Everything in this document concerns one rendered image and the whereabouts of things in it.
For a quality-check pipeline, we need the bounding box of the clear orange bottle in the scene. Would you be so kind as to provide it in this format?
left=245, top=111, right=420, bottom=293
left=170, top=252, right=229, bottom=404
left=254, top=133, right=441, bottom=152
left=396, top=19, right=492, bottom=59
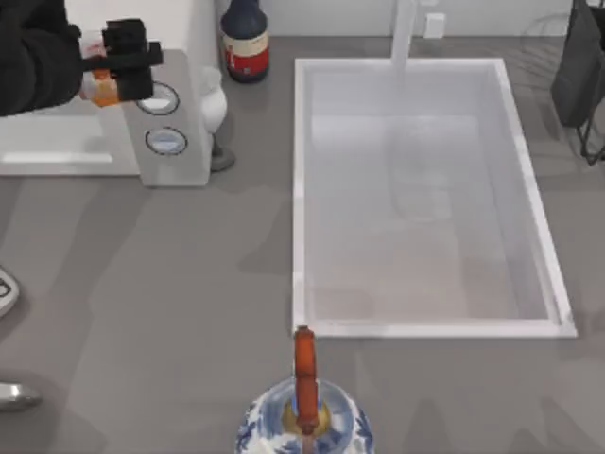
left=77, top=29, right=120, bottom=108

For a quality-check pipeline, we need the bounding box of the round microwave knob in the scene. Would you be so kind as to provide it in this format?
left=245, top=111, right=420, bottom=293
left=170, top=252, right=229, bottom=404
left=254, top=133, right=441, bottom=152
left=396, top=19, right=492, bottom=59
left=144, top=126, right=189, bottom=157
left=135, top=80, right=182, bottom=116

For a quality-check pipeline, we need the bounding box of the pale microwave oven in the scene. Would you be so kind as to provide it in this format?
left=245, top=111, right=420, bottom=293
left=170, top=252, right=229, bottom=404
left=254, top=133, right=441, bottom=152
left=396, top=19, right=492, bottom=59
left=0, top=48, right=215, bottom=189

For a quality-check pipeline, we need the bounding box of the dark bottle red white label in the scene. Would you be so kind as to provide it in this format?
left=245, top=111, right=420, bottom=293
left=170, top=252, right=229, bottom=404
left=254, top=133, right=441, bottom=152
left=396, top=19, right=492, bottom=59
left=219, top=0, right=271, bottom=85

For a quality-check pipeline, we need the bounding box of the white rounded device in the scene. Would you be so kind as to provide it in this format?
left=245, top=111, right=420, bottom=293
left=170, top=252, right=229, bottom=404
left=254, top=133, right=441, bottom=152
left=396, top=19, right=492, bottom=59
left=0, top=264, right=22, bottom=320

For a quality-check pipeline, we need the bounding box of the tall white tap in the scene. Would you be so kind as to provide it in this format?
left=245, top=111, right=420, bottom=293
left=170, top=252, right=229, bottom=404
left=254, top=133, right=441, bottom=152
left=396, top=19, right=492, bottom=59
left=389, top=0, right=418, bottom=73

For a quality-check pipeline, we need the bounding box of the white sink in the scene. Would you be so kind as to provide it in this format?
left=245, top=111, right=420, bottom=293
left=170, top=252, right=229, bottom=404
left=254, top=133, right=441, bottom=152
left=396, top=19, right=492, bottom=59
left=289, top=57, right=579, bottom=341

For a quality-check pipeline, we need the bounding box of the silver metal object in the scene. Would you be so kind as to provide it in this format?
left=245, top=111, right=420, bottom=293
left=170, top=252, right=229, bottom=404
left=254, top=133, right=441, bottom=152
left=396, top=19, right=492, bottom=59
left=0, top=381, right=43, bottom=412

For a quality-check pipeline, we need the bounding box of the white microwave door handle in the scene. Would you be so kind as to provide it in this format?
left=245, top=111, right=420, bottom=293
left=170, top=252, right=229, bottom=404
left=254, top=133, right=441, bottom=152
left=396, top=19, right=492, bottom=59
left=1, top=151, right=115, bottom=165

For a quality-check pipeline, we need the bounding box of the small white wall box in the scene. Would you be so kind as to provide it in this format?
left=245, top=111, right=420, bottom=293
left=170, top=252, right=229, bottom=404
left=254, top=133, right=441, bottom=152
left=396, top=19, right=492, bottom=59
left=423, top=12, right=446, bottom=41

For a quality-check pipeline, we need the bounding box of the blue white teapot brown handle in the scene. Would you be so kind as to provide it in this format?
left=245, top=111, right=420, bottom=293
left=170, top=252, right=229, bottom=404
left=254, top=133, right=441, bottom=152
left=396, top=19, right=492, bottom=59
left=234, top=325, right=375, bottom=454

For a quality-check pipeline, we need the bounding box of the black wire rack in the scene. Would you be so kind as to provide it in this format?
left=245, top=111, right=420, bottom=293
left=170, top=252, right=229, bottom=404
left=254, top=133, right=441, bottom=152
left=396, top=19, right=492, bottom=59
left=549, top=0, right=605, bottom=167

